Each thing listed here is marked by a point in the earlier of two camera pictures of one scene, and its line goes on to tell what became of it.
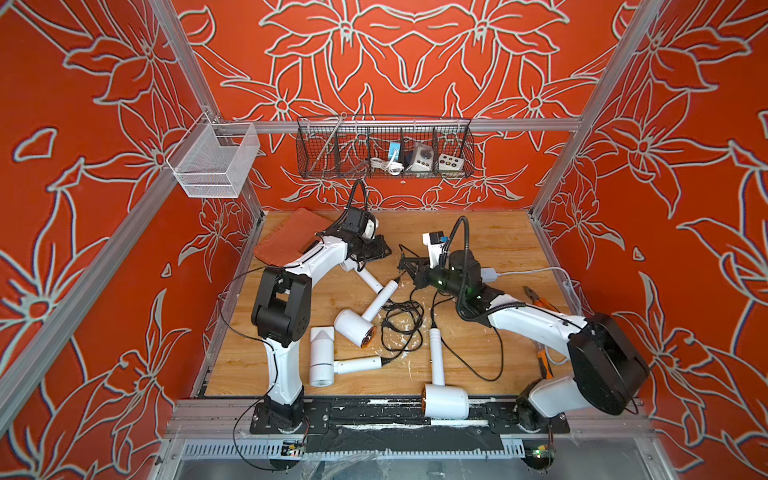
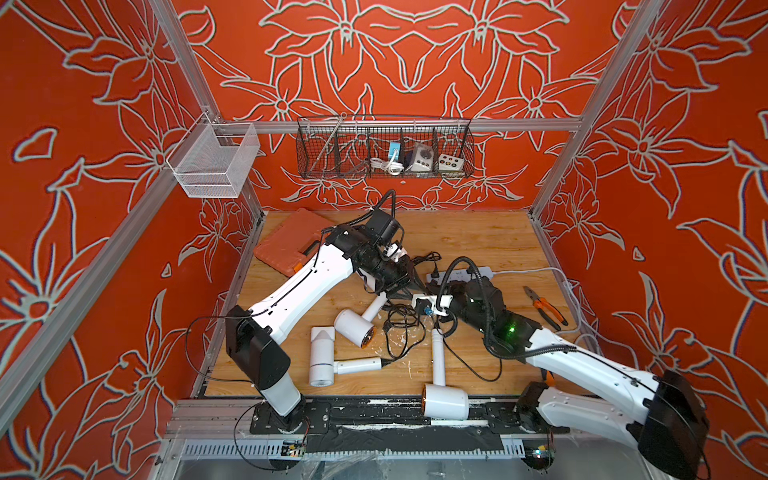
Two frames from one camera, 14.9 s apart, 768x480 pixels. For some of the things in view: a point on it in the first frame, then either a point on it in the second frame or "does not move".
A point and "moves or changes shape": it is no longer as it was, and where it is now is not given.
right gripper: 422,276 → 460,292
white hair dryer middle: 358,329 does not move
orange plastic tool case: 298,232 does not move
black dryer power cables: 404,320 moves or changes shape
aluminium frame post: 168,15 does not move
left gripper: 379,251 → 404,278
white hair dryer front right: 439,400 does not move
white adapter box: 423,158 does not move
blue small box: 397,146 does not move
